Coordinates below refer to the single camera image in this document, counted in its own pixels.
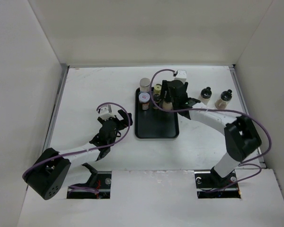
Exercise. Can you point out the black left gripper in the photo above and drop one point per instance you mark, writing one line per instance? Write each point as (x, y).
(125, 117)

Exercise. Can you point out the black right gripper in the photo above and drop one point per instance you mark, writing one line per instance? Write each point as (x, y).
(165, 87)

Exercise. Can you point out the yellow cap spice bottle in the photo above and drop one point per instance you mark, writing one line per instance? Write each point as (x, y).
(157, 89)

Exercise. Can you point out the small dark spice bottle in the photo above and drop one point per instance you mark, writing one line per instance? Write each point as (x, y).
(156, 99)

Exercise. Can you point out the tall jar silver lid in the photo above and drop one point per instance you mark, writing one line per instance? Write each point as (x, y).
(145, 85)

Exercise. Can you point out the dark sauce jar white lid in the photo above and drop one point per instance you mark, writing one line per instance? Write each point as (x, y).
(144, 100)

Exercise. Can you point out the black pump bottle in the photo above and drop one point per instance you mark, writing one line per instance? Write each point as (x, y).
(205, 95)
(225, 98)

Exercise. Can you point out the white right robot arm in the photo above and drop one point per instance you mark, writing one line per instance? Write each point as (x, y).
(241, 136)

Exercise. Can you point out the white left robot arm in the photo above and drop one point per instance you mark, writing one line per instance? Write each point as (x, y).
(50, 172)

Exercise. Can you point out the black rectangular tray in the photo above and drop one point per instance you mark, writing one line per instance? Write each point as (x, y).
(153, 123)

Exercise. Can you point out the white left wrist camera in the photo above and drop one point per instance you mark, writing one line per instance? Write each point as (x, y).
(105, 112)

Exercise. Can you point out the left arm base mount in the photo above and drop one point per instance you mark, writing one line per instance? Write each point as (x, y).
(97, 186)

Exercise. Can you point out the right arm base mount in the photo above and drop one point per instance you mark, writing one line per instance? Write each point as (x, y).
(212, 186)

